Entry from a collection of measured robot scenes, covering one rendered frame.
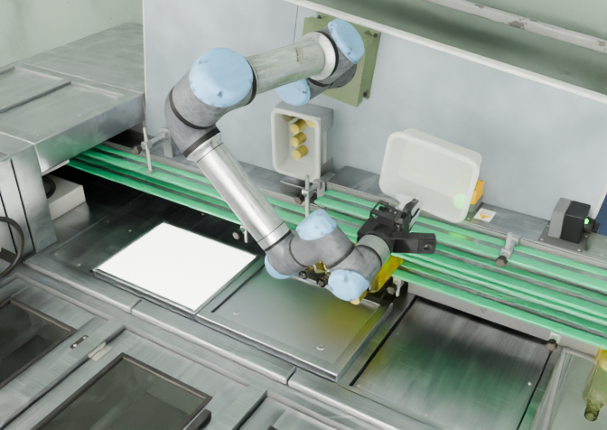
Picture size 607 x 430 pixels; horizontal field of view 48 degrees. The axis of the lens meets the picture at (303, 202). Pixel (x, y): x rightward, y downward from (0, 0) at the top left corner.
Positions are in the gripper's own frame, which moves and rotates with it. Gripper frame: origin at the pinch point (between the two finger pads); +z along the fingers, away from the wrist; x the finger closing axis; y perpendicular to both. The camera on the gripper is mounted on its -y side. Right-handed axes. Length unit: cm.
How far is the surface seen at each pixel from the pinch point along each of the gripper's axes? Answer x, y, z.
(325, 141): 16, 43, 30
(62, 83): 30, 157, 25
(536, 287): 24.6, -29.8, 13.2
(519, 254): 18.5, -23.1, 16.1
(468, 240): 19.5, -9.7, 14.8
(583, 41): -7, -13, 92
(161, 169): 42, 101, 15
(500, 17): -8, 14, 92
